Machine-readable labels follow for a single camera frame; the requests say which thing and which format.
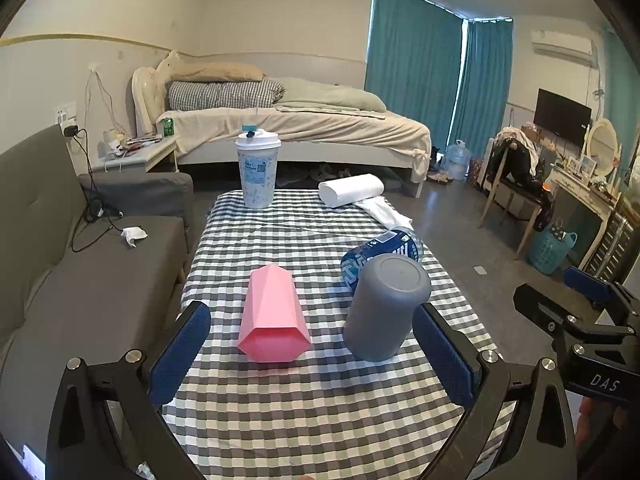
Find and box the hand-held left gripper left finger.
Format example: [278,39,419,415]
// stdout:
[45,301,212,480]

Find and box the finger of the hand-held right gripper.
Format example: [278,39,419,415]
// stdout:
[514,283,640,357]
[564,266,640,317]

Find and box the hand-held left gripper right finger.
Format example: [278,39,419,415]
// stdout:
[413,302,581,480]

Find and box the pink faceted cup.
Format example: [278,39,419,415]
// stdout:
[237,263,313,364]

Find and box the grey cup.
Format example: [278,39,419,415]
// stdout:
[343,254,432,362]

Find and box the person's right hand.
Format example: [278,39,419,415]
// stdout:
[580,396,632,461]

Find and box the teal laundry basket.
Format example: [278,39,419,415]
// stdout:
[529,225,578,275]

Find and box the white dresser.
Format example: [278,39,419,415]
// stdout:
[547,164,627,271]

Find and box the wooden chair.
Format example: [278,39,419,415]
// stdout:
[477,130,556,261]

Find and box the grey sofa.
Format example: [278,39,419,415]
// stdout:
[0,125,195,461]

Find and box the blue label water bottle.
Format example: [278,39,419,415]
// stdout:
[341,228,426,292]

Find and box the round white mirror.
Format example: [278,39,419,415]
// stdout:
[585,118,621,179]

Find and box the clothes pile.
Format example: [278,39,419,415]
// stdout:
[492,127,550,184]

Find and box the white cloth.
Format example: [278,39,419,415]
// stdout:
[356,196,414,229]

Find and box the large water jug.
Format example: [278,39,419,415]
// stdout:
[444,140,472,181]

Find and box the checked tablecloth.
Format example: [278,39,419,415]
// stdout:
[160,187,516,480]

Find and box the black television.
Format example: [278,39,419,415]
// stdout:
[533,88,593,137]

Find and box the white paper towel roll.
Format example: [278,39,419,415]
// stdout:
[318,173,385,207]

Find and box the white tumbler with straw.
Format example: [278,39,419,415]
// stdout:
[235,107,282,210]

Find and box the white bedside table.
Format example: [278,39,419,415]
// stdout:
[91,136,181,174]

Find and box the narrow teal curtain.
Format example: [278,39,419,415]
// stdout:
[452,17,514,154]

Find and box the white air conditioner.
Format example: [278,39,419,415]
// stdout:
[531,29,599,66]

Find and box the bed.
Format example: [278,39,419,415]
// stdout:
[131,51,432,199]

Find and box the checked quilt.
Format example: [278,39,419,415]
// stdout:
[167,79,286,110]

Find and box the wide teal curtain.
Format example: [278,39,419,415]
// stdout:
[364,0,464,149]

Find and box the pale green blanket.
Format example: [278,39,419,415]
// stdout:
[272,77,387,114]

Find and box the beige pillow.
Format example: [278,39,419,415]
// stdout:
[156,50,266,84]

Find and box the black charger cable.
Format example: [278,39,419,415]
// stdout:
[62,124,124,254]

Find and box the white wall socket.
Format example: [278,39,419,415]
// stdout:
[52,102,80,126]

